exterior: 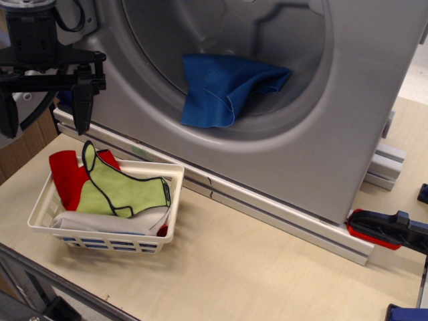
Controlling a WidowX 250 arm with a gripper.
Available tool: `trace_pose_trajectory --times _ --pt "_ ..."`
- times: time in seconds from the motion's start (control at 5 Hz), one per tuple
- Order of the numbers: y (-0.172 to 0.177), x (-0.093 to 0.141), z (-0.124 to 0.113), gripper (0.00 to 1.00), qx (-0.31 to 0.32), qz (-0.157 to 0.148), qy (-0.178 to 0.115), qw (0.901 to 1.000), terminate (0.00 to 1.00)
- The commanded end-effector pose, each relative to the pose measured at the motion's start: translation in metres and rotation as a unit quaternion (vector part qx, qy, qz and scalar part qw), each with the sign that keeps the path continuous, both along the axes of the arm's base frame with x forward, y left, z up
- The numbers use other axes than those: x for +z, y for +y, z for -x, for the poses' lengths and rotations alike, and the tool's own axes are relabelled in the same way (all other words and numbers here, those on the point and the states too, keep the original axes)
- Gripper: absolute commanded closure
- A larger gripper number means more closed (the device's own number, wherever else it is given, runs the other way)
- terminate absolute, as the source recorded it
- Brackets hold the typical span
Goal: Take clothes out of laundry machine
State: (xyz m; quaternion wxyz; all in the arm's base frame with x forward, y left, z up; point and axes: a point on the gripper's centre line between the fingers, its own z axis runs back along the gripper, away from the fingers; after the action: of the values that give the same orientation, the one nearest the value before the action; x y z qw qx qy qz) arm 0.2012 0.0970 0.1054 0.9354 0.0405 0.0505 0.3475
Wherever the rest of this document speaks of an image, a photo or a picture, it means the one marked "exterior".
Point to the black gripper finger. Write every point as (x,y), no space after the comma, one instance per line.
(9,115)
(83,98)

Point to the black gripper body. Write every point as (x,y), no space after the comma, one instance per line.
(37,61)

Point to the blue felt cloth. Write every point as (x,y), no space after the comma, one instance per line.
(219,86)

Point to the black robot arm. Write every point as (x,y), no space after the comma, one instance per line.
(28,5)

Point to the washing machine door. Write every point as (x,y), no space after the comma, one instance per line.
(37,126)

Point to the red felt cloth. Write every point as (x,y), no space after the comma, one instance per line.
(77,192)

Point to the green felt sock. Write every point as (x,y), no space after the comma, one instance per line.
(122,194)

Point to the white plastic basket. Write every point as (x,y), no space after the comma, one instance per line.
(49,205)

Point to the white folded cloth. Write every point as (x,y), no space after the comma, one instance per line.
(147,222)

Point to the red black clamp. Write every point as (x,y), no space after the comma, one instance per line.
(389,231)

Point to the black clamp at edge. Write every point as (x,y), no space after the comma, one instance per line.
(423,193)

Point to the blue black clamp corner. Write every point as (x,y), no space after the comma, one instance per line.
(396,313)

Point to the grey metal table frame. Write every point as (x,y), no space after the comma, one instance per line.
(49,295)

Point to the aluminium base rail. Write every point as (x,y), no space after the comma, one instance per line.
(333,238)

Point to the aluminium side bracket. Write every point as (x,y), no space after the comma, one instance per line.
(387,161)

